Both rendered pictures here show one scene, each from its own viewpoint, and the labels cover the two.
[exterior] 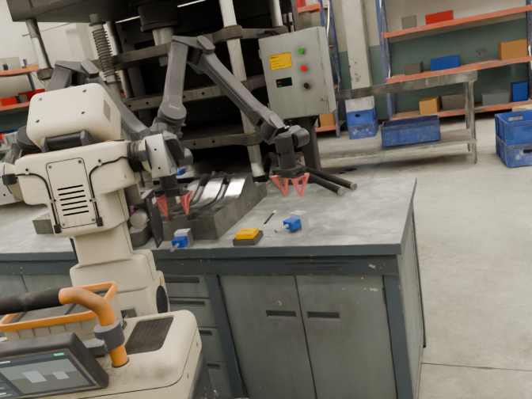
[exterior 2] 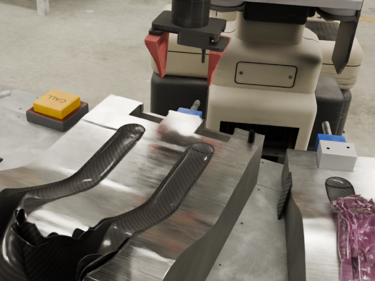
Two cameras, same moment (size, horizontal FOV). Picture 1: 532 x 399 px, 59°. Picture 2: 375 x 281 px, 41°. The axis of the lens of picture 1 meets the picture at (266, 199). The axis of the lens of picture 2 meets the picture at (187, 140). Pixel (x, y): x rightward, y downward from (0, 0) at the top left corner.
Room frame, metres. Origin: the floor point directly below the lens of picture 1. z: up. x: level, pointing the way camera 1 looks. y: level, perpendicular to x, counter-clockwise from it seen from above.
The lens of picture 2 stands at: (2.29, 0.29, 1.29)
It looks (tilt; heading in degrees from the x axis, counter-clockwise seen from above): 33 degrees down; 178
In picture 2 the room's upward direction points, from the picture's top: 4 degrees clockwise
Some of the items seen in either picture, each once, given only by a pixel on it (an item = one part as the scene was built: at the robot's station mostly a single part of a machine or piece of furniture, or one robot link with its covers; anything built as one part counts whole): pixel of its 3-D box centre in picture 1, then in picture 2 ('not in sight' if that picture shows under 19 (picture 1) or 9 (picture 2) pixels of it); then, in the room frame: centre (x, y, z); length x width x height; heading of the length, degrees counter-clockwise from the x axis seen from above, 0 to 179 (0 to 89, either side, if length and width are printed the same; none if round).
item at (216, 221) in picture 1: (214, 200); (98, 223); (1.83, 0.21, 0.87); 0.50 x 0.26 x 0.14; 156
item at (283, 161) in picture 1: (286, 161); not in sight; (1.52, -0.09, 1.04); 0.10 x 0.07 x 0.07; 37
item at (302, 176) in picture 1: (296, 183); not in sight; (1.49, -0.11, 0.96); 0.07 x 0.07 x 0.09; 37
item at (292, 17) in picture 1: (223, 138); not in sight; (3.31, 0.21, 0.90); 1.31 x 0.16 x 1.80; 66
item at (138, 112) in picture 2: (196, 218); (149, 122); (1.61, 0.26, 0.87); 0.05 x 0.05 x 0.04; 66
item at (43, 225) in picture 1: (62, 218); not in sight; (2.14, 0.95, 0.84); 0.20 x 0.15 x 0.07; 156
